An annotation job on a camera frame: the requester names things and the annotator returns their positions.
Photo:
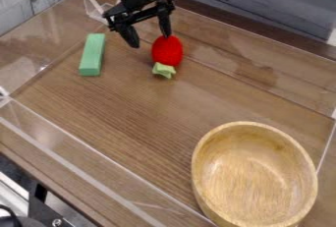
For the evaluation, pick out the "red plush strawberry toy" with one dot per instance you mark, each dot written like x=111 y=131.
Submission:
x=167 y=55

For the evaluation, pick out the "clear acrylic tray barrier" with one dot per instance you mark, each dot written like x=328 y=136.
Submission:
x=108 y=140

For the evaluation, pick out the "black table leg bracket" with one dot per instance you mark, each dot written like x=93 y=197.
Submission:
x=40 y=211

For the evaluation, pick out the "clear acrylic corner stand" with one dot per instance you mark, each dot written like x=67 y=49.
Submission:
x=95 y=10

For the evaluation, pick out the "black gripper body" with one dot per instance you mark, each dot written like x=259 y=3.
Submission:
x=123 y=15

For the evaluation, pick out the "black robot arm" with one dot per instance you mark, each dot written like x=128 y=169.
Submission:
x=133 y=11

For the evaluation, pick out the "green rectangular block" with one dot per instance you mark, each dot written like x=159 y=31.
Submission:
x=91 y=61

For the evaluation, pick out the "wooden bowl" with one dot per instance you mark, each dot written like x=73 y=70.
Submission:
x=253 y=176

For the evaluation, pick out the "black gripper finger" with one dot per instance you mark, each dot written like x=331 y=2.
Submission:
x=164 y=23
x=128 y=34

